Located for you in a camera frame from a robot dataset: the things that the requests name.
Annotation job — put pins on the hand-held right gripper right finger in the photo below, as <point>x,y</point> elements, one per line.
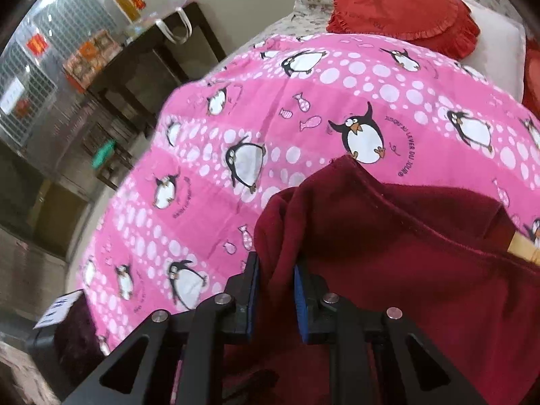
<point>302,308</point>

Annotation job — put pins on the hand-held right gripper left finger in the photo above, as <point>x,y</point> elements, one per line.
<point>253,299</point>

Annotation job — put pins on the dark red sweater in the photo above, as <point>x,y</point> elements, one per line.
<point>400,261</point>

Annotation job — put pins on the green cloth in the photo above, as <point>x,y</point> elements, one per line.
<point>104,154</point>

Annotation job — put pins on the dark wooden chair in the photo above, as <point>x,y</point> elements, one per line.
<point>114,135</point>

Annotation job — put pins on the pink penguin print blanket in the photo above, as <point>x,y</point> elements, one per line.
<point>337,93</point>

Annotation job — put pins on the dark wooden table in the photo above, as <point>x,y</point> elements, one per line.
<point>139,67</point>

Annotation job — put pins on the white tote bag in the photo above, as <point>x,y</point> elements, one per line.
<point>177,29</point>

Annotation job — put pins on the orange printed box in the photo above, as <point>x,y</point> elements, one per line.
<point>93,59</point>

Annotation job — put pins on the red heart cushion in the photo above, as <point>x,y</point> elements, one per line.
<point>532,80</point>
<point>396,4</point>

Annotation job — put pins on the frosted glass door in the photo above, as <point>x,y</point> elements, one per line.
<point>63,21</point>

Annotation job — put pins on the white pillow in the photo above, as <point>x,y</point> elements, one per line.
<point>493,46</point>

